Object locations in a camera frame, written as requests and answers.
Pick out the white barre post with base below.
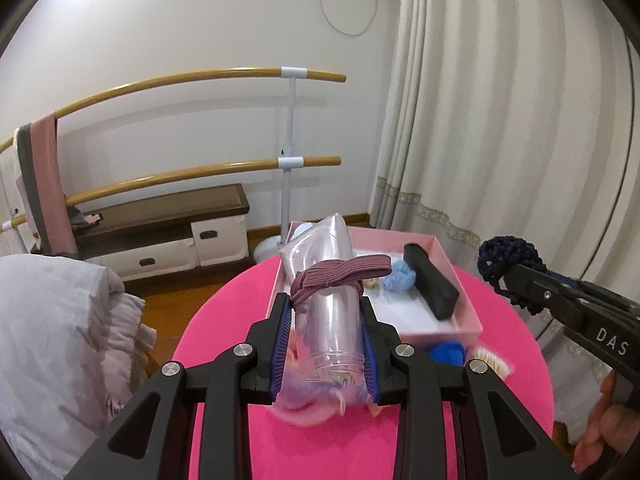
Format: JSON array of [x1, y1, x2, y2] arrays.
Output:
[[252, 66, 307, 265]]

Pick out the light grey quilt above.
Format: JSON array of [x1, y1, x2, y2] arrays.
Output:
[[0, 254, 157, 480]]

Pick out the person's right hand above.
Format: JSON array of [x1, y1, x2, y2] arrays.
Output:
[[572, 372, 623, 475]]

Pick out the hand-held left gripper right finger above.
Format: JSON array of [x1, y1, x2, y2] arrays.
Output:
[[357, 296, 573, 480]]

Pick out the black soft case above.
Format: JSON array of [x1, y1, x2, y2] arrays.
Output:
[[402, 242, 461, 322]]

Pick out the light blue scrunchie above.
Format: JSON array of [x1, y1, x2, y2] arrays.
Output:
[[382, 259, 420, 295]]

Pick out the navy crochet scrunchie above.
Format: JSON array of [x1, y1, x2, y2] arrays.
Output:
[[476, 236, 545, 313]]

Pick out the pink cardboard box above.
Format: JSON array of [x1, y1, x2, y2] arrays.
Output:
[[265, 220, 483, 348]]

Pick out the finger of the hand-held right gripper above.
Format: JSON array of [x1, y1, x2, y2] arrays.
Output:
[[505, 285, 586, 328], [502, 262, 601, 306]]

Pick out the cream curtain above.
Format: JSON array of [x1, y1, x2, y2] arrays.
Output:
[[367, 0, 640, 441]]

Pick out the wooden bench cabinet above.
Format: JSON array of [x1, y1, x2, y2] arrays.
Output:
[[75, 183, 251, 283]]

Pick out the clear pink plastic bag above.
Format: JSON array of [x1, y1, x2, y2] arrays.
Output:
[[272, 212, 381, 428]]

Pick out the long wooden barre rail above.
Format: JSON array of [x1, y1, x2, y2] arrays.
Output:
[[0, 66, 347, 153]]

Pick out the royal blue scrunchie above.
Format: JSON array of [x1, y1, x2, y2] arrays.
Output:
[[427, 340, 468, 366]]

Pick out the grey hanging cloth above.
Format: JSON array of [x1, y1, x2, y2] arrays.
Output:
[[12, 127, 51, 253]]

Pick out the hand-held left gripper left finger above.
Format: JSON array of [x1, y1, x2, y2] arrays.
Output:
[[65, 294, 296, 480]]

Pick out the pink hanging cloth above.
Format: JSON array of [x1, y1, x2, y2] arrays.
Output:
[[30, 114, 78, 256]]

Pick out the mauve elastic headband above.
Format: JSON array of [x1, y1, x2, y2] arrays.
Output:
[[289, 254, 393, 306]]

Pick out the short wooden barre rail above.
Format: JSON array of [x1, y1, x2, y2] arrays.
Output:
[[0, 156, 342, 233]]

